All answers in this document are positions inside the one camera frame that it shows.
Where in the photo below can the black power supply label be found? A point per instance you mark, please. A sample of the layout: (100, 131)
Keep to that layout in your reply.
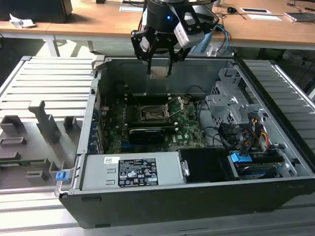
(137, 172)

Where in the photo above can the crumpled white paper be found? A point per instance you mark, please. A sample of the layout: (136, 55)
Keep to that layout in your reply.
(22, 21)

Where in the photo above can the silver coin cell battery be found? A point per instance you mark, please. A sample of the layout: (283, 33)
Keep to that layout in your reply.
(186, 100)

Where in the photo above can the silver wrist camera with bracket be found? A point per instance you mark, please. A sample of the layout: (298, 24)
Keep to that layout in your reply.
(190, 34)

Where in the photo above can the blue plastic case latch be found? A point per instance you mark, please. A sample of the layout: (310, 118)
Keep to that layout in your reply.
(62, 176)

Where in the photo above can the grey power supply unit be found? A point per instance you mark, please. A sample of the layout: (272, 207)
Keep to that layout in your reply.
(98, 172)

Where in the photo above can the silver bay latch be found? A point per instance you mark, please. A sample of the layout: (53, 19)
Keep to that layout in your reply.
(185, 168)

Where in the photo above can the black graphics card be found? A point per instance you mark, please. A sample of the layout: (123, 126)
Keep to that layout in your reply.
(147, 136)

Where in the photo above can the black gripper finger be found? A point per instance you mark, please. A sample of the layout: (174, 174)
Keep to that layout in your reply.
(148, 67)
(170, 67)

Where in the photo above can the black RAM slot bank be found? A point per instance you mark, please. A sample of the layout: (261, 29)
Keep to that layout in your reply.
(150, 100)
(150, 125)

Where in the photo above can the silver metal disk cage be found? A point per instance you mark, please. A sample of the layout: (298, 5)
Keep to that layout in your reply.
(221, 103)

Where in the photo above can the CPU socket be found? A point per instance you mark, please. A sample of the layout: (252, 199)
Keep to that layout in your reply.
(151, 114)

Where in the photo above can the black box on desk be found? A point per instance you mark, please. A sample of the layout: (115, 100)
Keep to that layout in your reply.
(37, 9)

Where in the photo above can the grey parts rack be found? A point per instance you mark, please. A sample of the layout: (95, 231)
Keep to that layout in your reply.
(37, 147)

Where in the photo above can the wooden office desk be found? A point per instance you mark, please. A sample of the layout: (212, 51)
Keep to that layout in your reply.
(22, 30)
(98, 22)

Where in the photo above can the white code sticker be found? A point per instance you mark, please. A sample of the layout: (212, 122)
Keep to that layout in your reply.
(111, 160)

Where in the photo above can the white paper sheet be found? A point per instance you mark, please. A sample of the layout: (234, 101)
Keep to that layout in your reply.
(264, 17)

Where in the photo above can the green motherboard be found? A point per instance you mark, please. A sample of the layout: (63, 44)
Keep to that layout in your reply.
(189, 132)

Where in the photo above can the pale blue teach pendant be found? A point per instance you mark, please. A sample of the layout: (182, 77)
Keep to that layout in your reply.
(200, 45)

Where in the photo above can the black open PC case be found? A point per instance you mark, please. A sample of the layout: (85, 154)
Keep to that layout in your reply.
(172, 206)

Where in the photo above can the blue disk carrier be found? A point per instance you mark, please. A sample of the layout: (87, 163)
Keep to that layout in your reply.
(241, 157)

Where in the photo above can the grey notebook on desk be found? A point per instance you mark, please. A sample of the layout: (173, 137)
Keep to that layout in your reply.
(300, 16)

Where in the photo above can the green RAM stick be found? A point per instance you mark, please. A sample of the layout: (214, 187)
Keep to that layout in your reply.
(22, 162)

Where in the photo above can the white framed desk hatch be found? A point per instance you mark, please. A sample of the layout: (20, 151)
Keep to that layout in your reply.
(256, 10)
(130, 8)

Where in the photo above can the black disk drive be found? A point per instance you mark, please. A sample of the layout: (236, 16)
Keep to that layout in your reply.
(258, 168)

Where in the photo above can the black computer mouse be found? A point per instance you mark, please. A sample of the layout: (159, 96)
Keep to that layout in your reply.
(231, 10)

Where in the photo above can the silver square CPU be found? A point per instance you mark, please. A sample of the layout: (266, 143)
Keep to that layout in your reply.
(159, 72)

